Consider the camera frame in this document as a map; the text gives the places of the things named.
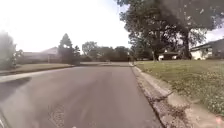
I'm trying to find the row of distant trees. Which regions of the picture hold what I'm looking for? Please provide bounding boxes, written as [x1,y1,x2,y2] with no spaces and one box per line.
[80,40,132,63]

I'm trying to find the grey asphalt road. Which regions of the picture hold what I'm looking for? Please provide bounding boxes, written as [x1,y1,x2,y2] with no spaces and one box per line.
[0,64,164,128]

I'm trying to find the dark conifer tree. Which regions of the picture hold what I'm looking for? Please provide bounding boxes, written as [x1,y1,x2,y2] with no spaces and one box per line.
[57,32,82,66]

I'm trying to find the pale concrete kerb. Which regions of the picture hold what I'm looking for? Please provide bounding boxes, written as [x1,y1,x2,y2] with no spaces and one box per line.
[130,63,224,128]
[0,65,76,84]

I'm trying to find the small low building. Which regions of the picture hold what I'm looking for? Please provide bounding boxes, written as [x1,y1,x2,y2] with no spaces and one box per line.
[158,50,181,61]

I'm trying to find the big dark shade tree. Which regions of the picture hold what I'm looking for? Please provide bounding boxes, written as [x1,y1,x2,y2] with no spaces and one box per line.
[115,0,224,62]

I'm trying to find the low pale house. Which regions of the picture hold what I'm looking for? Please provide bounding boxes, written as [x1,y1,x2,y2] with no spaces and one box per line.
[19,46,61,65]

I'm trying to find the grass verge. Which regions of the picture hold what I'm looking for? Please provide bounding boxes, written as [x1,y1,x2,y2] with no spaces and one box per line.
[0,62,75,76]

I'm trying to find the grass lawn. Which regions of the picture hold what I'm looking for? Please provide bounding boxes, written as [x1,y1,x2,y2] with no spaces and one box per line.
[134,59,224,116]

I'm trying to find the white house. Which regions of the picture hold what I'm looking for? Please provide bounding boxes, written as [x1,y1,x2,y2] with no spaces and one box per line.
[190,38,224,61]

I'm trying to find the hazy green bush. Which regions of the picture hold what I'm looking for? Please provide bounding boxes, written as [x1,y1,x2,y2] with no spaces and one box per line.
[0,31,18,70]

